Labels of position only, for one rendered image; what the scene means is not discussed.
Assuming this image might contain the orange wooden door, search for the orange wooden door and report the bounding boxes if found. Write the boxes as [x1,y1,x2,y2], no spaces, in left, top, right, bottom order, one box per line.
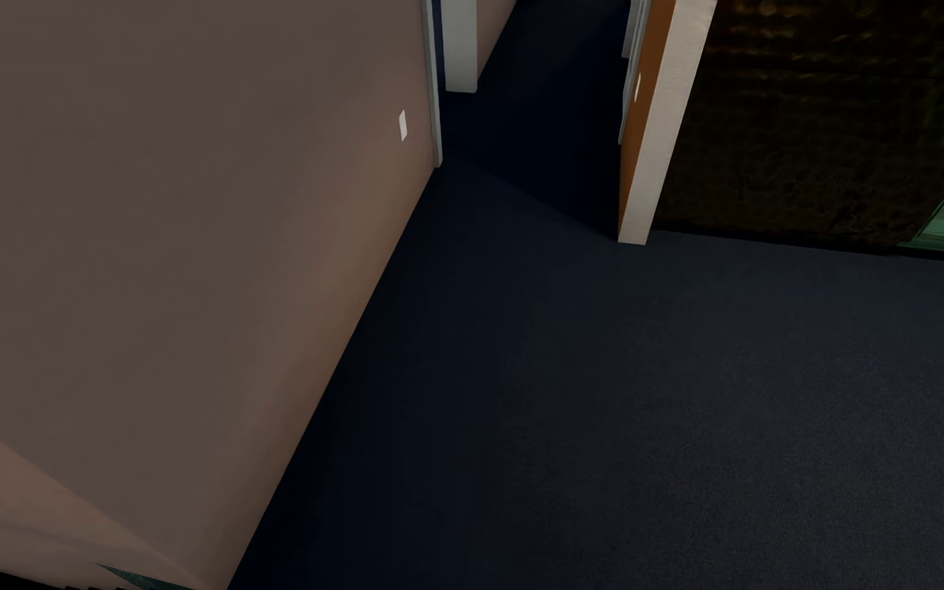
[618,0,677,239]

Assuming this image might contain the white door jamb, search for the white door jamb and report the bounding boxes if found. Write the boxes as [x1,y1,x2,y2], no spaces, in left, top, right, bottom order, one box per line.
[618,0,719,246]

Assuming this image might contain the white pillar trim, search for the white pillar trim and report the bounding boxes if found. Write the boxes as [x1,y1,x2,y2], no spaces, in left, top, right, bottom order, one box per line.
[441,0,480,95]

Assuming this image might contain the grey door frame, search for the grey door frame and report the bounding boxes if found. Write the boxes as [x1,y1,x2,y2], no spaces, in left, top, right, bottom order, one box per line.
[420,0,444,169]

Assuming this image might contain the dark brown textured panel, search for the dark brown textured panel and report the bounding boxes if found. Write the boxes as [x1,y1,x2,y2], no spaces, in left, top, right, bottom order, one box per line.
[651,0,944,249]

